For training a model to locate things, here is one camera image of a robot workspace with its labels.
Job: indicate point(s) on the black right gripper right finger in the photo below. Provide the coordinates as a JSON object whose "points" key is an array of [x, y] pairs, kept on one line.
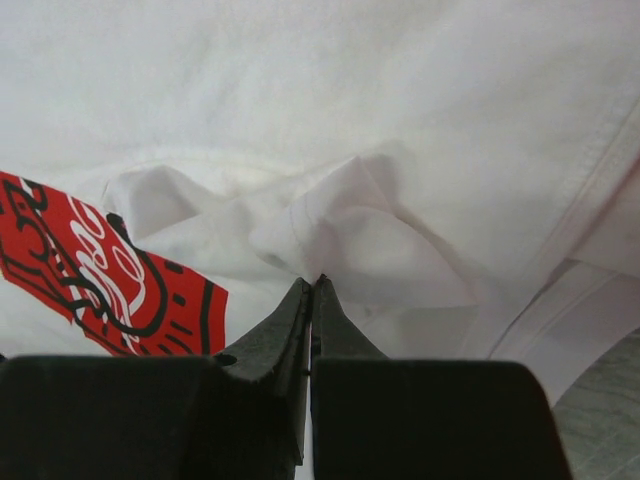
{"points": [[374, 417]]}

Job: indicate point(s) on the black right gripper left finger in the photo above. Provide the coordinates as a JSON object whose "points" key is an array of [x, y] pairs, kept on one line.
{"points": [[238, 414]]}

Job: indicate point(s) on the white Coca-Cola t-shirt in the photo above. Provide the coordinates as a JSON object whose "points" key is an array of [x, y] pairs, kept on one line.
{"points": [[465, 172]]}

